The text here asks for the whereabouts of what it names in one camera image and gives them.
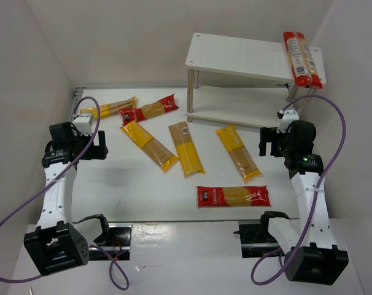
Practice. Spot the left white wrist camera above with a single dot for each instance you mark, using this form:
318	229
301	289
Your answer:
83	124

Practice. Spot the red spaghetti bag with label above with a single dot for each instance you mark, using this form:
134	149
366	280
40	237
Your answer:
305	73

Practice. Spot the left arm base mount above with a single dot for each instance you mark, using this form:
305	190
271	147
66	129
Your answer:
115	239

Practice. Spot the yellow spaghetti bag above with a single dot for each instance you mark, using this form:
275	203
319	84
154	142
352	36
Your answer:
186	149
157	152
107	110
238	153

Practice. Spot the yellow spaghetti bag centre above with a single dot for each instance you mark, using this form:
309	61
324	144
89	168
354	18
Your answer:
186	149

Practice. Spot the aluminium table edge rail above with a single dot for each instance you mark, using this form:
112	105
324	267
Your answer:
77	97

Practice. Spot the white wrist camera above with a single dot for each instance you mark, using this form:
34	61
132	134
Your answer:
287	117
83	124

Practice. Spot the yellow spaghetti bag right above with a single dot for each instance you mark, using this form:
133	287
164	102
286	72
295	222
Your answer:
238	153

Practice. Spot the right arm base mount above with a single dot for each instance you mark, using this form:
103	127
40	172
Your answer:
254	243

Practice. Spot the red spaghetti bag top centre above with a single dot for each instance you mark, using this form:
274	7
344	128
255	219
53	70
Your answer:
148	111

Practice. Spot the yellow spaghetti bag top left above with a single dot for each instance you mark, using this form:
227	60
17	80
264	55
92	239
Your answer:
107	110

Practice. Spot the white two-tier shelf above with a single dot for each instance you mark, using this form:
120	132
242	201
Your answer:
238	81

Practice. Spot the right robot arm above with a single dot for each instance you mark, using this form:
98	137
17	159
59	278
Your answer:
312	255

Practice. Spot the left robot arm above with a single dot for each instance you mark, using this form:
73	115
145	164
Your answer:
55	245

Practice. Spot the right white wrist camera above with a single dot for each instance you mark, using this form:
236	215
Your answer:
287	117

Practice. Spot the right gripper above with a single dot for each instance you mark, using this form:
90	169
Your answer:
264	141

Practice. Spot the red spaghetti bag front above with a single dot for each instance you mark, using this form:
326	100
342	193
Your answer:
248	196

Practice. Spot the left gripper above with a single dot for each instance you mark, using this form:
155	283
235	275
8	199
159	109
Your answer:
100	144

